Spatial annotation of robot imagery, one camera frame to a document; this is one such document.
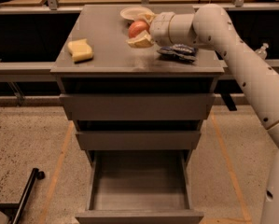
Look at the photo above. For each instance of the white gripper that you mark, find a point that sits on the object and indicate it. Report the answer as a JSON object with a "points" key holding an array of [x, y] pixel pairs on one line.
{"points": [[160, 27]]}

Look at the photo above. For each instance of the red apple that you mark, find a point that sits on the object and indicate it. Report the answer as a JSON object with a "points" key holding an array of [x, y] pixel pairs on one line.
{"points": [[136, 28]]}

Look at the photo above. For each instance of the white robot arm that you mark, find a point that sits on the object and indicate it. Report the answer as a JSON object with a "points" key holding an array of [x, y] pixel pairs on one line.
{"points": [[210, 27]]}

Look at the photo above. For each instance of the grey drawer cabinet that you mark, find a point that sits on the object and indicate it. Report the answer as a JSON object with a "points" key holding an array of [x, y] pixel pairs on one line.
{"points": [[117, 68]]}

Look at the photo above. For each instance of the grey top drawer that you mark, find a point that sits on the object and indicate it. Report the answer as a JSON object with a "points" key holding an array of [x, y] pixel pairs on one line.
{"points": [[137, 107]]}

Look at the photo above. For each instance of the grey middle drawer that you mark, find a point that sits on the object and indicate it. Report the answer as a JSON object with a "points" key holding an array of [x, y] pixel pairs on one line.
{"points": [[138, 140]]}

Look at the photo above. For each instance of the grey open bottom drawer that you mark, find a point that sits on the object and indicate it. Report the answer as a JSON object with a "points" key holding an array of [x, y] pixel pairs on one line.
{"points": [[139, 187]]}

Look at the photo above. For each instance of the white bowl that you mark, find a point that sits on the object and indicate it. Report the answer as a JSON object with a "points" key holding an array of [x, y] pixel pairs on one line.
{"points": [[130, 12]]}

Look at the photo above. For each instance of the blue chip bag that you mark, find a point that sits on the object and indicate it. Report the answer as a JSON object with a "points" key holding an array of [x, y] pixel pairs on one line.
{"points": [[178, 52]]}

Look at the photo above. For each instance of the yellow sponge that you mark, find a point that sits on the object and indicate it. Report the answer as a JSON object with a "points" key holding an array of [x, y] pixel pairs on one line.
{"points": [[80, 50]]}

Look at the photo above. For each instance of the clear sanitizer bottle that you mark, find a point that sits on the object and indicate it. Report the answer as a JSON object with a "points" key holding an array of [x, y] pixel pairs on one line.
{"points": [[262, 51]]}

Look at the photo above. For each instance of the black chair leg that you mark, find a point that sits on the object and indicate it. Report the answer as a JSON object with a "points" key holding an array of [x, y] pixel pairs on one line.
{"points": [[36, 174]]}

